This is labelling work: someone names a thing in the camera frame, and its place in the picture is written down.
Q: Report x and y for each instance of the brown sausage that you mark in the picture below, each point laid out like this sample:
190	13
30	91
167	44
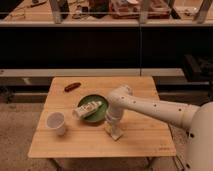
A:
72	87

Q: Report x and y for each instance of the white paper cup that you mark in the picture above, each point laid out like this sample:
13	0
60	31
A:
56	123

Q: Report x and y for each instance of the wooden table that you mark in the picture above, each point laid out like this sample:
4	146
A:
143	136

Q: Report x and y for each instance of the black shelf unit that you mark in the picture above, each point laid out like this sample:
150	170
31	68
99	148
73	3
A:
101	46

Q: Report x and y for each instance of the white tube package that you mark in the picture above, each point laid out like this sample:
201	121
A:
86	109

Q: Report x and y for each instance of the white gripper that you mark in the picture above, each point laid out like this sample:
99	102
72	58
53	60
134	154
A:
112	119

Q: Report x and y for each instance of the green plate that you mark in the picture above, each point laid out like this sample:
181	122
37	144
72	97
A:
99	115

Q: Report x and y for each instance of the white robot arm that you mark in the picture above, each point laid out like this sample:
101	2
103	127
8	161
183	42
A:
196	120

